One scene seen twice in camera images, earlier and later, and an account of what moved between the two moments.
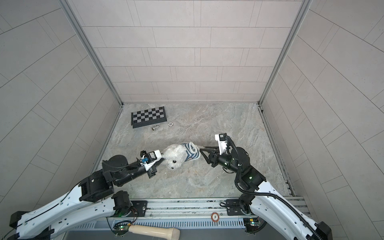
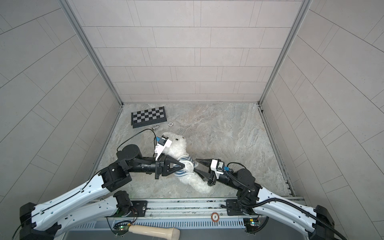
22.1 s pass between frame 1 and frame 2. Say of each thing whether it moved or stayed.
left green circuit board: stayed
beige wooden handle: stayed
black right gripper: moved
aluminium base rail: stayed
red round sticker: stayed
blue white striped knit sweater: moved
